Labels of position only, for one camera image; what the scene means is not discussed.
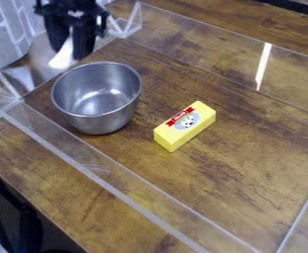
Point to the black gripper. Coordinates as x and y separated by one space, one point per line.
84 15

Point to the silver metal pot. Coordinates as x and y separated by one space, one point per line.
96 95

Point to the white brick pattern curtain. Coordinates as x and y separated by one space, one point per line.
19 26

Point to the yellow butter block toy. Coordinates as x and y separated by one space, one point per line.
183 126

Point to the clear acrylic enclosure wall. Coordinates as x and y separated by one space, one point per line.
230 192

